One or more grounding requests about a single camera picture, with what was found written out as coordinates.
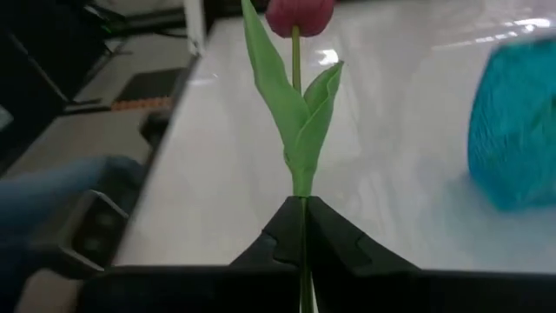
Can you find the dark red artificial tulip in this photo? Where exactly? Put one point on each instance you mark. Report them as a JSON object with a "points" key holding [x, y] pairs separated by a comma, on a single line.
{"points": [[299, 130]]}

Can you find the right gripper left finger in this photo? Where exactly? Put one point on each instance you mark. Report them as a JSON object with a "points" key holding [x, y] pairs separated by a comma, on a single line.
{"points": [[217, 291]]}

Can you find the blue patterned glass vase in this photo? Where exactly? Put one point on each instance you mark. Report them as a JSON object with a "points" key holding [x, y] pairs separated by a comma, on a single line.
{"points": [[517, 130]]}

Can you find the black grey stereo camera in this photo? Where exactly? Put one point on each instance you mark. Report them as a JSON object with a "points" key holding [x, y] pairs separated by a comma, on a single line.
{"points": [[87, 230]]}

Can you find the black mat with hazard stripes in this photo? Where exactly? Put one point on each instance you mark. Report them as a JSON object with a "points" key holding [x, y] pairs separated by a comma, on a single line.
{"points": [[147, 87]]}

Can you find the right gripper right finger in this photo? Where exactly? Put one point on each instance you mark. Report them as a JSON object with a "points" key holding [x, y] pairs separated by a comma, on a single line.
{"points": [[391, 291]]}

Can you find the blurry blue object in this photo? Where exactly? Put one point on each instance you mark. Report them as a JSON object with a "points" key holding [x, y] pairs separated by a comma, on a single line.
{"points": [[39, 191]]}

